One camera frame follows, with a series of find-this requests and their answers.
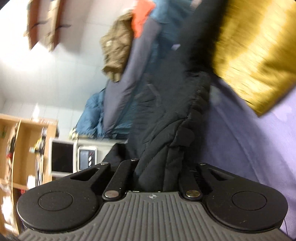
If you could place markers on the white appliance with display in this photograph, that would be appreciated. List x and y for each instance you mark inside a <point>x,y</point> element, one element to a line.
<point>86,157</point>

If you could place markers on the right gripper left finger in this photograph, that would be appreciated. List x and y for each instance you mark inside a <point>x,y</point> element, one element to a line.
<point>105,182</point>

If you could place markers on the blue quilted bed cover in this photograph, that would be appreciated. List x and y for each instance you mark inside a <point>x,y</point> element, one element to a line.
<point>170,15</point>

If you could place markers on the gold satin pillow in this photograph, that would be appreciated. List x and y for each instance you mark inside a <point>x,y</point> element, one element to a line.
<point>255,51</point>

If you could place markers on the grey blue blanket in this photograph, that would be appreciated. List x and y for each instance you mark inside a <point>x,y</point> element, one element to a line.
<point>117,94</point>

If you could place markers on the white microwave oven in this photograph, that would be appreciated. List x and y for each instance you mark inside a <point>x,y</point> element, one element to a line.
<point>62,158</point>

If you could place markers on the black quilted jacket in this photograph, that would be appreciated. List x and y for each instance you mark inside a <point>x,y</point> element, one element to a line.
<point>167,125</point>

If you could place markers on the wooden shelving unit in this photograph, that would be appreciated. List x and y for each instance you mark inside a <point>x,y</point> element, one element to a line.
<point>24,154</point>

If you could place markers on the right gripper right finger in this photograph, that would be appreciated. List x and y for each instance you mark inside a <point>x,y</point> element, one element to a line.
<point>199,180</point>

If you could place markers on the orange cloth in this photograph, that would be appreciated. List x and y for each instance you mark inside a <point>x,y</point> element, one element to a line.
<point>140,13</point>

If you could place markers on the olive brown jacket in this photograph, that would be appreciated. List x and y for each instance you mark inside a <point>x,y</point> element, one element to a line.
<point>116,46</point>

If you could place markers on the lavender bed sheet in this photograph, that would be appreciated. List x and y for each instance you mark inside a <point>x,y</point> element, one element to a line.
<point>260,152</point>

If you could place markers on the wooden wall shelf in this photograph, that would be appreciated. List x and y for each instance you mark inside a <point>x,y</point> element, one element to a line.
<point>44,23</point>

